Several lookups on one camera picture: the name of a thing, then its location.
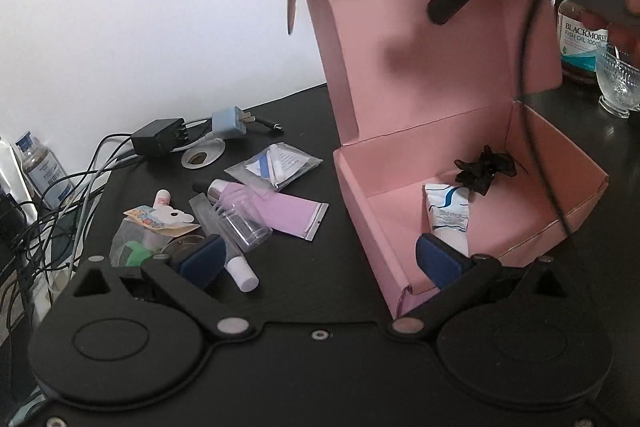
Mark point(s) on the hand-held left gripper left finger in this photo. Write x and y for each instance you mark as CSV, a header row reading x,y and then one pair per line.
x,y
202,262

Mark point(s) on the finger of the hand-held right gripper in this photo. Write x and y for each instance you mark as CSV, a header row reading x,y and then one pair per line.
x,y
447,2

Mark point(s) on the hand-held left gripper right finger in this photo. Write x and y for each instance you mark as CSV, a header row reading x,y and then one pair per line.
x,y
440,262

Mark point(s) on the white and blue cream tube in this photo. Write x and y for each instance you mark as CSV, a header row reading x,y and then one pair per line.
x,y
447,217

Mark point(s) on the pink cardboard box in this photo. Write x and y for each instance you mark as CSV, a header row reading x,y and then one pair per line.
x,y
400,72

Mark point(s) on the black desktop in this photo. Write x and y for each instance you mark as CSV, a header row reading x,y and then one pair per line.
x,y
320,287

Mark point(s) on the round glass compact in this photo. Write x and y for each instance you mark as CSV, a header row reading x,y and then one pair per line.
x,y
169,246

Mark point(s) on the clear atomizer with white cap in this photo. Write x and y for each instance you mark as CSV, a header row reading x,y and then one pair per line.
x,y
240,269

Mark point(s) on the clear plastic vial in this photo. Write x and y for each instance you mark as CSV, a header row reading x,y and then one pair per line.
x,y
245,227

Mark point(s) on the cartoon sticker packet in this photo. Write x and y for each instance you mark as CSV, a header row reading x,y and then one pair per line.
x,y
155,218

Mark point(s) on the clear bag with green item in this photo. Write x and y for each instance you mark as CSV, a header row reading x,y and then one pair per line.
x,y
132,247

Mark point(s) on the white and red glue stick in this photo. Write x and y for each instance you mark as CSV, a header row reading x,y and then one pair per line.
x,y
163,199

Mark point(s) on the purple cosmetic tube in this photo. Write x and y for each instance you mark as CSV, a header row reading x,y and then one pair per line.
x,y
290,214

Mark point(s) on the white round disc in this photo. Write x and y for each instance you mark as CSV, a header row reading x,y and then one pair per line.
x,y
202,155

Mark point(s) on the clear plastic sachet bag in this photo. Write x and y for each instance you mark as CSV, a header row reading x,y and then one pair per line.
x,y
272,167

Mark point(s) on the black power adapter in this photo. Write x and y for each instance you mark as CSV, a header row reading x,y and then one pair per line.
x,y
157,138

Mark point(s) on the brown supplement bottle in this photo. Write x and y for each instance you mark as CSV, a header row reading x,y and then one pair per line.
x,y
580,47

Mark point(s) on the blue-grey charger plug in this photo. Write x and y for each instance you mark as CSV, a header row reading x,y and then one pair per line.
x,y
227,124

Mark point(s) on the clear glass cup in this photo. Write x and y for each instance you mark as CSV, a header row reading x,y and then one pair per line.
x,y
620,82

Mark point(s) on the white standing tube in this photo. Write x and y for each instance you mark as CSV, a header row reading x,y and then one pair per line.
x,y
12,177

